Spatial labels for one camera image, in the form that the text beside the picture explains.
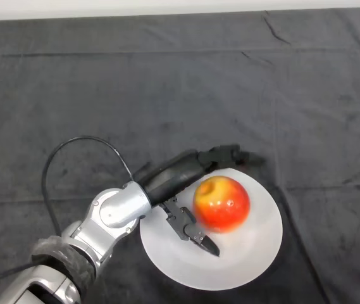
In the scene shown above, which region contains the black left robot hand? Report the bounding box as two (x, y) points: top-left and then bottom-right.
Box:
(133, 144), (265, 257)

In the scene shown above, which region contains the red yellow apple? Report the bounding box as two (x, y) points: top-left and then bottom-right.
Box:
(192, 175), (251, 234)

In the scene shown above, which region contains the white round plate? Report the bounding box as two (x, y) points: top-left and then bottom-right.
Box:
(139, 166), (283, 291)

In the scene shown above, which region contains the black cloth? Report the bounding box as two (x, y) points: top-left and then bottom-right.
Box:
(0, 8), (360, 304)

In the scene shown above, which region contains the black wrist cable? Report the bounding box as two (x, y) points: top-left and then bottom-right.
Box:
(0, 136), (133, 288)

